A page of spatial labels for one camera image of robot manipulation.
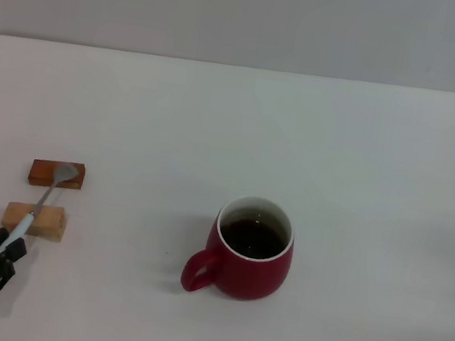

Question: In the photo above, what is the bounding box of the blue handled metal spoon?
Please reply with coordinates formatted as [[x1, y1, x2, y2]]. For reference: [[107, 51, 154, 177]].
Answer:
[[0, 154, 80, 265]]

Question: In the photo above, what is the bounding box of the red ceramic cup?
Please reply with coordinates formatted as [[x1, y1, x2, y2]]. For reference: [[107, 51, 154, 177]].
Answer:
[[178, 186, 303, 309]]

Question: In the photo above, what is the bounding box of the light tan wooden block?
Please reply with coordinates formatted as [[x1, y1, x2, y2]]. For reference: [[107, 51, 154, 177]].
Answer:
[[0, 197, 71, 245]]

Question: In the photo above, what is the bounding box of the dark brown wooden block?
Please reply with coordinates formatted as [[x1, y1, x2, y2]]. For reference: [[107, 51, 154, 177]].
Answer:
[[26, 154, 90, 195]]

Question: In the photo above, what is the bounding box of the dark coffee liquid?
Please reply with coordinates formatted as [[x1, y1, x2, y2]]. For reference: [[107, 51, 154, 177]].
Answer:
[[216, 215, 291, 264]]

